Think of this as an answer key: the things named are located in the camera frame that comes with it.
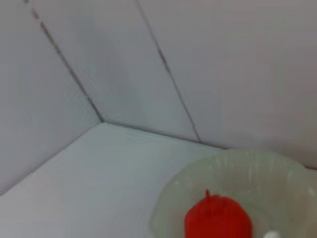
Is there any red-orange toy orange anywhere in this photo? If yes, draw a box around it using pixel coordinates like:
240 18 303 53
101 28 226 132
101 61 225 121
184 189 254 238

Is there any pale green glass fruit bowl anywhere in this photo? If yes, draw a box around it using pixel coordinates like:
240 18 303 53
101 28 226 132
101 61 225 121
148 148 317 238

